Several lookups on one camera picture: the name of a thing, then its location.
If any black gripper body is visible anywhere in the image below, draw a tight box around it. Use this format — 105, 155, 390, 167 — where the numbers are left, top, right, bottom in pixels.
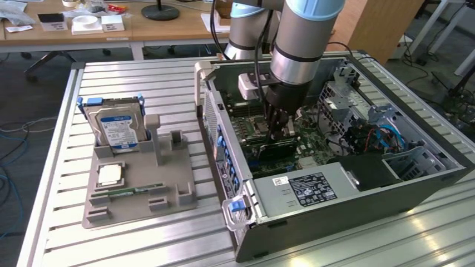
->
266, 82, 311, 113

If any low-profile Nvidia graphics card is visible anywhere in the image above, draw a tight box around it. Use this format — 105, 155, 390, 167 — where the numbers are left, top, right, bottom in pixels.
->
256, 139, 299, 166

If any CPU socket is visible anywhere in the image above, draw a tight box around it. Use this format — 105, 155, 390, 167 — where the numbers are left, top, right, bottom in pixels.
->
252, 114, 268, 134

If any dark RAM stick with label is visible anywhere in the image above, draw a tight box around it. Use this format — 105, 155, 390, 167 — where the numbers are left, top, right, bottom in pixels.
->
246, 135, 299, 148

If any green motherboard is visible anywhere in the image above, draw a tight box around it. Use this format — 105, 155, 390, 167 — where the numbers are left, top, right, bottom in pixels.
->
219, 91, 339, 179

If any metal drive cage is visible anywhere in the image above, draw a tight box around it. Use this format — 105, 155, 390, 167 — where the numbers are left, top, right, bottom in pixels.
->
318, 63, 406, 156

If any grey power supply unit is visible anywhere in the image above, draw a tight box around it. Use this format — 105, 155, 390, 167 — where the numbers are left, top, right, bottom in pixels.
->
252, 162, 363, 220

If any black plastic air shroud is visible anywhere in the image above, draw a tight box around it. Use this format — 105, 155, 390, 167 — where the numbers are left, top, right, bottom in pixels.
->
335, 154, 404, 192

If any white paper stack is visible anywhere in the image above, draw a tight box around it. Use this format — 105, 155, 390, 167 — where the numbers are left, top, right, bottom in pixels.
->
200, 12, 232, 34

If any open black PC case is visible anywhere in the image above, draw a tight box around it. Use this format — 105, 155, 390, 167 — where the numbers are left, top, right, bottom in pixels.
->
195, 50, 475, 264

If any wooden cabinet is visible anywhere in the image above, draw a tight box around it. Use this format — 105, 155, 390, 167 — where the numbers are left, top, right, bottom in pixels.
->
330, 0, 426, 65

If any brown cardboard box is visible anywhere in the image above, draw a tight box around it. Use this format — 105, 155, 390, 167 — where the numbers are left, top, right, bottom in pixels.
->
215, 0, 232, 19

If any metal disk bay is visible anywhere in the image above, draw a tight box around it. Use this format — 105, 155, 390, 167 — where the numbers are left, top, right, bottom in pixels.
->
382, 140, 452, 183

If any grey parts rack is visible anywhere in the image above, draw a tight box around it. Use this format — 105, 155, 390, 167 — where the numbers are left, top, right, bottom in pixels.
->
80, 113, 199, 230

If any hard disk with blue label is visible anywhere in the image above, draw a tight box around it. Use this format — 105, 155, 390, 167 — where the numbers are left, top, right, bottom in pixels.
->
76, 93, 147, 154

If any black round lamp base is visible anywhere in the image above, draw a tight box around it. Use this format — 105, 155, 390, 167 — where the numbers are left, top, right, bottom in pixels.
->
140, 0, 182, 22

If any bare green RAM stick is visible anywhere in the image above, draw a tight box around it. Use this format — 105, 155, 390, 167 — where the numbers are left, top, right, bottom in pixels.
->
91, 182, 164, 199

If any silver CPU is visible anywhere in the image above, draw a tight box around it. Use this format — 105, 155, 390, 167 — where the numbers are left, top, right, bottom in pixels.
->
96, 164, 125, 187

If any white box with label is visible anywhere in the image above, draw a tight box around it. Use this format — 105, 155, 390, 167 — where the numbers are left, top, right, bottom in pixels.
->
100, 15, 125, 33

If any small red item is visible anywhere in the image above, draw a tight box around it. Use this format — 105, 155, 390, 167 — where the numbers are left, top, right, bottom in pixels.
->
105, 3, 127, 15

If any flat white box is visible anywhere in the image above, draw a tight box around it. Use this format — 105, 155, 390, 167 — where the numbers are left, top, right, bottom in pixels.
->
69, 23, 105, 36

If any black item in clear bag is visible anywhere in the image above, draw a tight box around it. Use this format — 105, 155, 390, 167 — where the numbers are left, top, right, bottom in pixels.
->
80, 4, 108, 15

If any white tape roll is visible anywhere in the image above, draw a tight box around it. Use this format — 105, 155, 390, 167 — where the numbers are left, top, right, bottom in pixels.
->
72, 15, 97, 29

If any black office chair base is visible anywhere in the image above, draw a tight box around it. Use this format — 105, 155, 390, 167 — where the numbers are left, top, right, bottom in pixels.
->
21, 48, 112, 82

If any black and white box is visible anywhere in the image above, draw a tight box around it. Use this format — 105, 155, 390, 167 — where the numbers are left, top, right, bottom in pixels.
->
36, 13, 69, 32

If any wooden desk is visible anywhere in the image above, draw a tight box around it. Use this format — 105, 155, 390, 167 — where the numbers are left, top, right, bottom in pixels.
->
0, 0, 338, 61

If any white card with red print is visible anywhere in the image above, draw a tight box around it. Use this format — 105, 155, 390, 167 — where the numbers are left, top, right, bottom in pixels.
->
4, 24, 35, 34

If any crumpled clear plastic bag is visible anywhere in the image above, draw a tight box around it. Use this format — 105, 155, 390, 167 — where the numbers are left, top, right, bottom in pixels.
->
0, 1, 36, 26

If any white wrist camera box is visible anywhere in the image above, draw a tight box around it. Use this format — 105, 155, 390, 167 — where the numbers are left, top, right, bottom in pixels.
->
236, 72, 270, 101

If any red and yellow wire bundle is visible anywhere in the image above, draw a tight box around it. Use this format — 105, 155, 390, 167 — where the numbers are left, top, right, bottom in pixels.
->
362, 127, 396, 153

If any blue wire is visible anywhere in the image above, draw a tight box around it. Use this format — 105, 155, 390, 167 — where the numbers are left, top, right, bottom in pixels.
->
372, 124, 408, 153

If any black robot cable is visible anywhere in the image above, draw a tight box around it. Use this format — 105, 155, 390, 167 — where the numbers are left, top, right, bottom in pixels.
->
208, 0, 228, 61

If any white table leg frame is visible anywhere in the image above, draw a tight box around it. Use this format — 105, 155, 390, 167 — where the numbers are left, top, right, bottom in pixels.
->
406, 0, 475, 76

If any blue floor cable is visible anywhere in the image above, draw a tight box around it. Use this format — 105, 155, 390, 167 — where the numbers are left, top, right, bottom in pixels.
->
0, 133, 29, 240

